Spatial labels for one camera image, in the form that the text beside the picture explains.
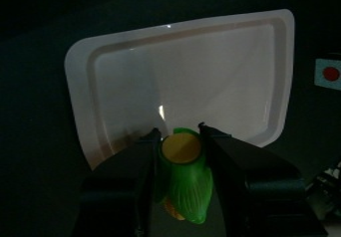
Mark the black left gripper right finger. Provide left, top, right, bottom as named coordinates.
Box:
left=196, top=121, right=330, bottom=237

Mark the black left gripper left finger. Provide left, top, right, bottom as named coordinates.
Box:
left=72, top=126, right=163, bottom=237

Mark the toy corn with green husk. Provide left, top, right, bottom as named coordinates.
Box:
left=153, top=126, right=214, bottom=225

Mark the white rectangular plastic plate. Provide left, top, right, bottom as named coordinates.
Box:
left=64, top=8, right=295, bottom=171

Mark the black and white gear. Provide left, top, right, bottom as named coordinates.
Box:
left=305, top=162, right=341, bottom=222

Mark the white sticker with red dot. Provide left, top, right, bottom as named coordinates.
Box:
left=313, top=58, right=341, bottom=92

